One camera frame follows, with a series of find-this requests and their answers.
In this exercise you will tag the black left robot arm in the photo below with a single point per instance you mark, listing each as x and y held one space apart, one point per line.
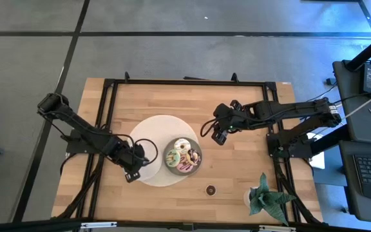
76 124

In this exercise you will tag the silver bracket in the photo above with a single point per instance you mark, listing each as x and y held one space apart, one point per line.
98 225
277 228

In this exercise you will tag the grey plate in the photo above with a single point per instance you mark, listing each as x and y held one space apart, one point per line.
171 144

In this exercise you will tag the black metal table frame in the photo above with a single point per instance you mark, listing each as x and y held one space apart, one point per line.
188 82

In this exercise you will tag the white paper sheet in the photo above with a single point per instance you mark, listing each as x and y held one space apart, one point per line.
317 161

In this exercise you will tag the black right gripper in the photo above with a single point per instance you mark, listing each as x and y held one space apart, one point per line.
229 117

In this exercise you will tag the chocolate donut with white drizzle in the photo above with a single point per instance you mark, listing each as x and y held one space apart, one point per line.
189 158

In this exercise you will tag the dark grey side desk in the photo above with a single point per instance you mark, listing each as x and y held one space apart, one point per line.
346 180

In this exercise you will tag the black metal beam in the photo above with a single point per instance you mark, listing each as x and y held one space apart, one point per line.
330 139
369 51

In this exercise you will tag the small chocolate donut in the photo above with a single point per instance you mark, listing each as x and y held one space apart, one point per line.
207 190

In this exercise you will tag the black camera rig bar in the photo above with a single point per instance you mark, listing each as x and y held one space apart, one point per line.
27 225

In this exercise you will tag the thin white rod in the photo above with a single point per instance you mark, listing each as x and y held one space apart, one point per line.
366 103

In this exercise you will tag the black frame clamp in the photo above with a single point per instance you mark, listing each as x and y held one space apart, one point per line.
127 76
234 77

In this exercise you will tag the green plant in white pot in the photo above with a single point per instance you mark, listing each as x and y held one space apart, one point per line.
264 198

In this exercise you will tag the white glazed donut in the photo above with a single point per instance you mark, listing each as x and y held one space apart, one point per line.
182 140

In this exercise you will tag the thin black rod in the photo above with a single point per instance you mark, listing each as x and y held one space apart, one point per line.
194 78

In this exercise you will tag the black floor plug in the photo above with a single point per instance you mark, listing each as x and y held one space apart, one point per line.
330 81

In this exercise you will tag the large white round plate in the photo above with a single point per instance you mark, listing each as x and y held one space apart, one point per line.
163 129

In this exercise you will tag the black side desk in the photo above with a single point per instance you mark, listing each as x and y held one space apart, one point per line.
356 129

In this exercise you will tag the green glazed donut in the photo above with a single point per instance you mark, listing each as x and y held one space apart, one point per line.
168 159

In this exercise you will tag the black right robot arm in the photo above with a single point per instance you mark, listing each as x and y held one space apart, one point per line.
285 111

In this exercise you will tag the white label sticker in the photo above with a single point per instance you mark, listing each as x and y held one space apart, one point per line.
287 83

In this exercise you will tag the pink donut with chocolate drizzle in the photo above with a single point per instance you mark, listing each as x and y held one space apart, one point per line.
184 167

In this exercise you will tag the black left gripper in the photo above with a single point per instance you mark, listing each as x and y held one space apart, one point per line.
132 159

